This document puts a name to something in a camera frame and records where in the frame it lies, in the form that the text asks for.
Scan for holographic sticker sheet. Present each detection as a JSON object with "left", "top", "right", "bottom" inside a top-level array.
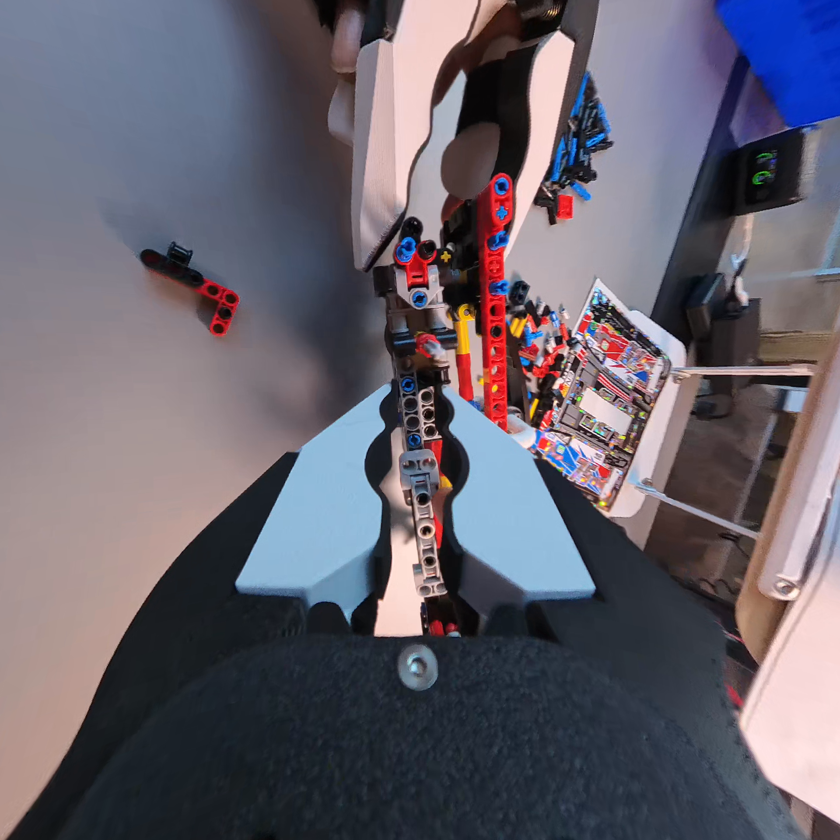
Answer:
[{"left": 535, "top": 279, "right": 675, "bottom": 513}]

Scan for pile of black blue pins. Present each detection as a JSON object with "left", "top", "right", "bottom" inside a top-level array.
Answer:
[{"left": 535, "top": 72, "right": 616, "bottom": 228}]

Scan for red angled lego beam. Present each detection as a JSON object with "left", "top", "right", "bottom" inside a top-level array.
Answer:
[{"left": 147, "top": 252, "right": 241, "bottom": 337}]

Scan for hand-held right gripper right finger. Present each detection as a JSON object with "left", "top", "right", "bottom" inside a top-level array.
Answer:
[{"left": 438, "top": 386, "right": 597, "bottom": 635}]

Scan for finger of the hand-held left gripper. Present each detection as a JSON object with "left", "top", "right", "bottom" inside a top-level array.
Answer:
[
  {"left": 351, "top": 0, "right": 508, "bottom": 271},
  {"left": 458, "top": 29, "right": 580, "bottom": 253}
]

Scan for black power adapter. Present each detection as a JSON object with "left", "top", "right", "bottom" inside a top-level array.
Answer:
[{"left": 686, "top": 272, "right": 763, "bottom": 370}]

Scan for white metal book stand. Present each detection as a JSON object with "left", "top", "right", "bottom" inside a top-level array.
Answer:
[{"left": 610, "top": 308, "right": 840, "bottom": 602}]

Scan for pile of mixed coloured pieces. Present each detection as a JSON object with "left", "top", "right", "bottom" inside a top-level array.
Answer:
[{"left": 505, "top": 279, "right": 573, "bottom": 422}]

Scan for lego car model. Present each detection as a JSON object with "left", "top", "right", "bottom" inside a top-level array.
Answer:
[{"left": 373, "top": 172, "right": 546, "bottom": 637}]

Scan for large blue storage bin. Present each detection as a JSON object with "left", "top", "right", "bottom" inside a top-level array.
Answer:
[{"left": 715, "top": 0, "right": 840, "bottom": 127}]

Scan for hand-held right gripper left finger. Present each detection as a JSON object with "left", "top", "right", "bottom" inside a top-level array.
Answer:
[{"left": 235, "top": 384, "right": 395, "bottom": 634}]

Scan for black lego connector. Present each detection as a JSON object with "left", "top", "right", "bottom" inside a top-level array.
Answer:
[{"left": 139, "top": 241, "right": 206, "bottom": 287}]

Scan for black device with display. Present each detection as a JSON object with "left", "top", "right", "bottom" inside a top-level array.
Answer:
[{"left": 734, "top": 128, "right": 809, "bottom": 215}]

